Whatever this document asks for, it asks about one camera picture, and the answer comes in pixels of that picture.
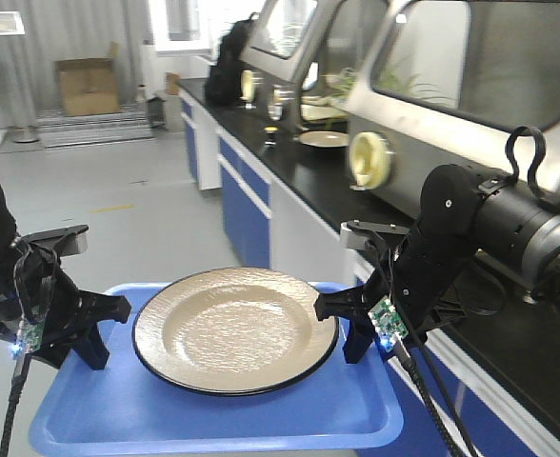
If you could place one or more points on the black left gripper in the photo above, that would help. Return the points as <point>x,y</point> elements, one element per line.
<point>34,286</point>

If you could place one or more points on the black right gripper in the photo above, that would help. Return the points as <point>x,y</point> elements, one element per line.
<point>414,274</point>

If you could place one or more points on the blue plastic tray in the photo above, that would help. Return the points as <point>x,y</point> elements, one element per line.
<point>124,409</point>

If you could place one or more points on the beige plate with black rim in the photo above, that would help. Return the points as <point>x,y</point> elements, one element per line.
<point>234,331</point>

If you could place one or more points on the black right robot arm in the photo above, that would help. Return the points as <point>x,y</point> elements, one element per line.
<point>462,211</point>

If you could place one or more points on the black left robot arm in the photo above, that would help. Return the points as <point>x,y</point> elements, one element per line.
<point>42,312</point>

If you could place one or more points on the green right circuit board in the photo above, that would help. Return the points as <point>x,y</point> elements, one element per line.
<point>387,324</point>

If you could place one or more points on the green circuit board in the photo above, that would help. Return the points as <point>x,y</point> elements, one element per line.
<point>387,324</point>
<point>28,338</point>

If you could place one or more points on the green left circuit board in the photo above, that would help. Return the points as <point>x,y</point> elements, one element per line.
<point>28,338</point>

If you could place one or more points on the blue and white lab counter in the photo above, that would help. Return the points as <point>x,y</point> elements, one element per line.
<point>489,355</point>

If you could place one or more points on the distant beige plate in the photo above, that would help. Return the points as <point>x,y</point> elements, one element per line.
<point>324,139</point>

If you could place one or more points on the steel glove box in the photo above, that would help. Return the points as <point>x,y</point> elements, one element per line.
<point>417,84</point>

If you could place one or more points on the brown cardboard box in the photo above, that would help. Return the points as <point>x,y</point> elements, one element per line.
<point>88,86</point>

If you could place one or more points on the black backpack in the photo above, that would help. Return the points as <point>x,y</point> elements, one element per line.
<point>223,86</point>

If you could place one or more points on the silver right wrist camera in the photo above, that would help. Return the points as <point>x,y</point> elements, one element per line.
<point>360,235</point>

